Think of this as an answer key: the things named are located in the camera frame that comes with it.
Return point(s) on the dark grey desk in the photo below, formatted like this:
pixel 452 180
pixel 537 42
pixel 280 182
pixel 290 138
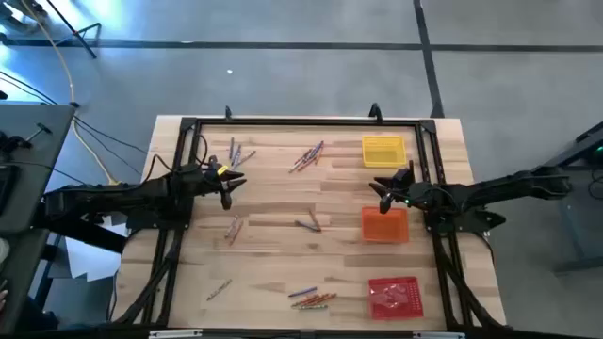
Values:
pixel 573 226

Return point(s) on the yellow tape tag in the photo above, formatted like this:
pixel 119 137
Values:
pixel 223 170

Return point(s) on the grey side table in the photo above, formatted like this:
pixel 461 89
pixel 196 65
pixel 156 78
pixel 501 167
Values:
pixel 42 117

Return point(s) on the black steel beam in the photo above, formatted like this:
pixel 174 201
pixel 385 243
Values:
pixel 85 230

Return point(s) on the black table clamp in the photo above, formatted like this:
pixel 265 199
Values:
pixel 228 113
pixel 375 112

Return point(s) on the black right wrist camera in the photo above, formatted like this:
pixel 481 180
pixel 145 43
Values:
pixel 385 203

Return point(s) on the grey screw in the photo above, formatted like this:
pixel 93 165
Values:
pixel 306 225

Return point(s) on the white paper sheet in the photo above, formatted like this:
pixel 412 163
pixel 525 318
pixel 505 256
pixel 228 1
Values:
pixel 87 261

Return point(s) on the black tripod stand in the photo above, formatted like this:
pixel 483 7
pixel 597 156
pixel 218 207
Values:
pixel 71 29

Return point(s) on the black device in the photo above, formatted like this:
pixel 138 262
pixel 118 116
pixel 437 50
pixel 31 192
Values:
pixel 7 188

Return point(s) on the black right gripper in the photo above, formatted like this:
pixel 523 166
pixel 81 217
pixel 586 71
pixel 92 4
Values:
pixel 410 193

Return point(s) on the black clamp tool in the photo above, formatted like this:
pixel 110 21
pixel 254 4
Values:
pixel 14 141

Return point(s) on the red plastic basket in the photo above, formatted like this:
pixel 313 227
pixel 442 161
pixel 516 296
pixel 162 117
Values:
pixel 414 301

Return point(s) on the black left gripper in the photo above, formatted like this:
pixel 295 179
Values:
pixel 209 181

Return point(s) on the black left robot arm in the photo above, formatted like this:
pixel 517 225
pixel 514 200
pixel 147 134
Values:
pixel 118 195

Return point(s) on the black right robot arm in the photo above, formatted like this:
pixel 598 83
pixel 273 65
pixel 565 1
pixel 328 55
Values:
pixel 494 188

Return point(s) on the orange plastic basket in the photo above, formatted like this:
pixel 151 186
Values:
pixel 377 235

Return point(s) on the yellow plastic basket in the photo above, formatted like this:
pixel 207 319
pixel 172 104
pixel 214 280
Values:
pixel 384 151

